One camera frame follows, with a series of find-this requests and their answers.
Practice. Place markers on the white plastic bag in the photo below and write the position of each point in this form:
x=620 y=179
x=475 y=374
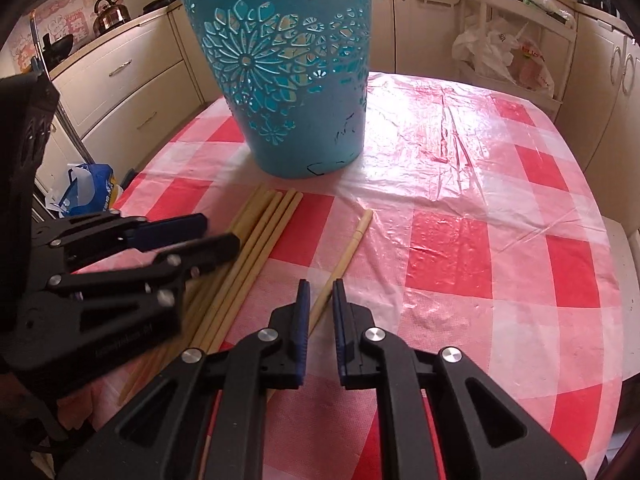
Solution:
x=480 y=52

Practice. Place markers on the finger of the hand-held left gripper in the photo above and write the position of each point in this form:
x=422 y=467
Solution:
x=210 y=252
x=167 y=230

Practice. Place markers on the bundle of bamboo chopsticks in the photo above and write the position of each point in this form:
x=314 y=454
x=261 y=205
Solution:
x=270 y=225

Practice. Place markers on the cream drawer cabinet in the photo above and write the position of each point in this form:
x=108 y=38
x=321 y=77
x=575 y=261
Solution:
x=125 y=45

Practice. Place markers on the red printed plastic bag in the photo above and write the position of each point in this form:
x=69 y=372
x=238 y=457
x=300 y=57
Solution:
x=535 y=65

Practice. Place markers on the steel kettle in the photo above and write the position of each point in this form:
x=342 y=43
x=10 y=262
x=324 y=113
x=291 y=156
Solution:
x=111 y=15

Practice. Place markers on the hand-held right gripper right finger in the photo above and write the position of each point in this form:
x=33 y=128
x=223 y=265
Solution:
x=340 y=332

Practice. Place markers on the cream sink base cabinet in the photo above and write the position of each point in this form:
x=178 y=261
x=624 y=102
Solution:
x=415 y=20

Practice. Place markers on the red white checked tablecloth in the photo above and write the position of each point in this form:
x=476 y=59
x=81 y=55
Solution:
x=450 y=185

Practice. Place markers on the pale bamboo chopstick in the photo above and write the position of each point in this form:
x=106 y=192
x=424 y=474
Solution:
x=350 y=245

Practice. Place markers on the white storage cart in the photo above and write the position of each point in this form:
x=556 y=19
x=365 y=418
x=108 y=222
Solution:
x=567 y=50

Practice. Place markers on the black frying pan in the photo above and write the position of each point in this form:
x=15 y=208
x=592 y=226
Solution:
x=159 y=5

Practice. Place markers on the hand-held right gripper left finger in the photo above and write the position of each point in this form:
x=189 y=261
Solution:
x=300 y=330

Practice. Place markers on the blue plastic bag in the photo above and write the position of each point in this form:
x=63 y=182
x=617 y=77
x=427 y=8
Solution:
x=92 y=185

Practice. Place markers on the teal perforated plastic basket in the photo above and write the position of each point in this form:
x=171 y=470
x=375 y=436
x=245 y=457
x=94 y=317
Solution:
x=320 y=125

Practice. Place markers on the black wok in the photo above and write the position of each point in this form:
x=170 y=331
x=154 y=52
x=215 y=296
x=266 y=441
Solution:
x=59 y=47

